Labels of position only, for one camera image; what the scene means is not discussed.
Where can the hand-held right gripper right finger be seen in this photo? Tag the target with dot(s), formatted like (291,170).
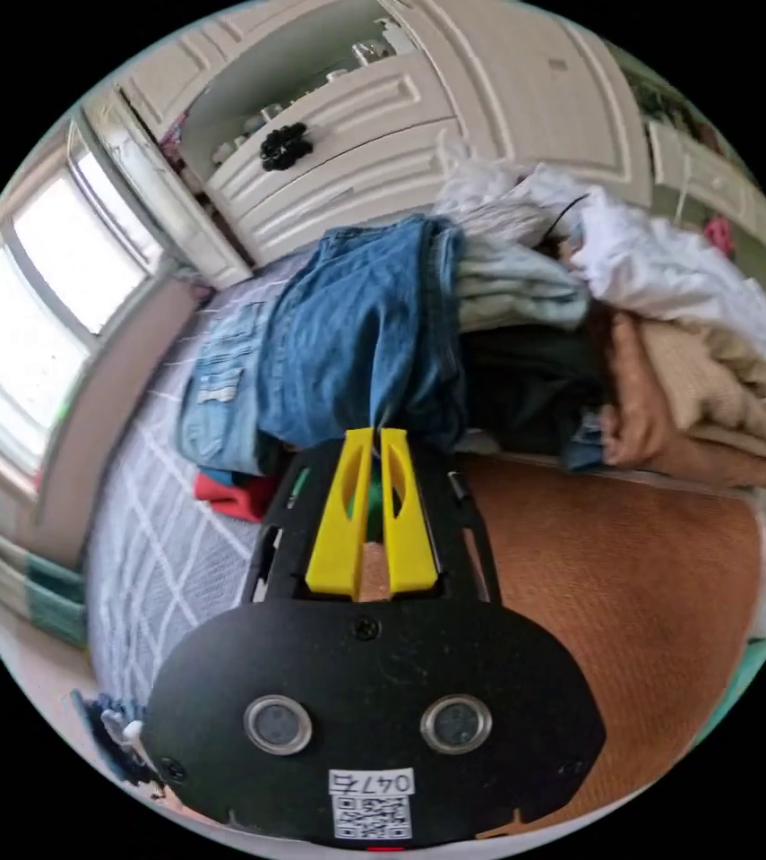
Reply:
(409,544)

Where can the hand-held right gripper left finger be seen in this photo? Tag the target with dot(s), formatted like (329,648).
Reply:
(337,537)

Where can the blue jeans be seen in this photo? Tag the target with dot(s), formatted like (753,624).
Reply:
(349,349)

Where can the red garment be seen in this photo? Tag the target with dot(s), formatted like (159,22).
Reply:
(235,496)

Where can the bed with woven mat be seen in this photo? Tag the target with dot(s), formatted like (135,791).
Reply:
(624,605)

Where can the pile of clothes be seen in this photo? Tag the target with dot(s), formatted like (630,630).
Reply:
(631,336)

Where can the window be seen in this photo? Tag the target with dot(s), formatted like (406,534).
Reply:
(26,316)

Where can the white cupboard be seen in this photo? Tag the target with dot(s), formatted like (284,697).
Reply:
(382,121)

